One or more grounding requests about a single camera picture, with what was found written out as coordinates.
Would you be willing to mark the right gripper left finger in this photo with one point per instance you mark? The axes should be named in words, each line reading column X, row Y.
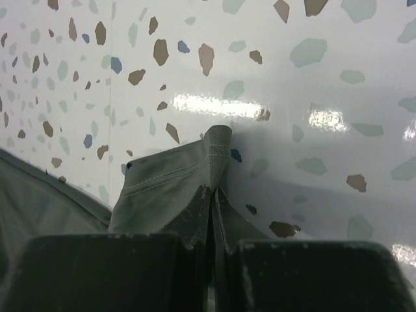
column 162, row 271

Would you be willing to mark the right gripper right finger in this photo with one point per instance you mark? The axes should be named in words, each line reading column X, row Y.
column 254, row 273

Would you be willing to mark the dark grey t shirt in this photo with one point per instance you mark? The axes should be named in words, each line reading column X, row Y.
column 156, row 189

